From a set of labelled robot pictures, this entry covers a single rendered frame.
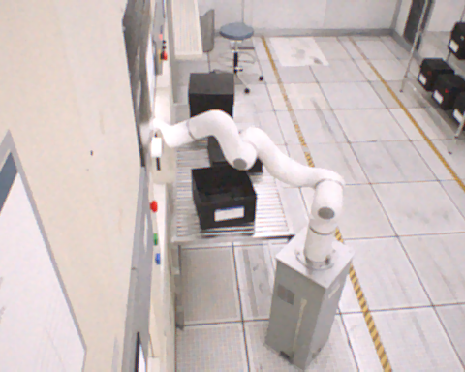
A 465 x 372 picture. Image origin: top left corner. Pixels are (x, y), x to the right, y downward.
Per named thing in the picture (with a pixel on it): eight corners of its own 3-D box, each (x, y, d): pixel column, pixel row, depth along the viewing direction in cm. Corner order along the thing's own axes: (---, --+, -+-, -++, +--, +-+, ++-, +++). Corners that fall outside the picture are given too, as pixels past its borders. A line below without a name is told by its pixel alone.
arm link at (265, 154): (331, 218, 184) (335, 193, 196) (349, 201, 176) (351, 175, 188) (226, 158, 178) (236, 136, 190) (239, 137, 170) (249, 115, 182)
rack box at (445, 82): (427, 96, 449) (435, 73, 432) (452, 96, 452) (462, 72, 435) (441, 111, 426) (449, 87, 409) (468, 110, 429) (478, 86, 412)
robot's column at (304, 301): (330, 339, 257) (356, 251, 208) (304, 375, 240) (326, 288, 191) (290, 313, 270) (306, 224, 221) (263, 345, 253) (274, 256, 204)
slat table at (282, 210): (281, 324, 264) (295, 234, 215) (179, 331, 258) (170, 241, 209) (252, 183, 363) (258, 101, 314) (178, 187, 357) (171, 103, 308)
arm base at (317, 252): (344, 252, 208) (352, 224, 196) (323, 276, 196) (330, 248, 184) (309, 232, 216) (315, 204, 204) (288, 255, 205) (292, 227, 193)
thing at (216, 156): (263, 172, 251) (265, 154, 243) (211, 176, 247) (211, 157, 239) (255, 143, 273) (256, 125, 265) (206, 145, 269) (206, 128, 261)
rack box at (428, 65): (414, 79, 478) (420, 56, 461) (438, 79, 480) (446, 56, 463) (424, 92, 455) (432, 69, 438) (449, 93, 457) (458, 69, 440)
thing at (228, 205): (201, 231, 215) (200, 204, 204) (191, 194, 235) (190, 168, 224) (256, 222, 221) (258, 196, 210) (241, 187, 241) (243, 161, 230)
